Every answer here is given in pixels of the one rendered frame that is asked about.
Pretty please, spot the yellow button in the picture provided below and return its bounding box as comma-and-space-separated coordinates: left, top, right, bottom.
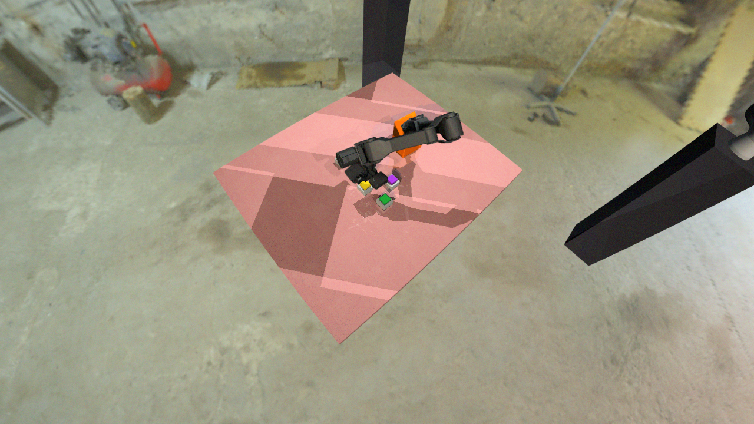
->
357, 181, 373, 196

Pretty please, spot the purple button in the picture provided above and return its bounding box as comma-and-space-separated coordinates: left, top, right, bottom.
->
385, 174, 400, 190

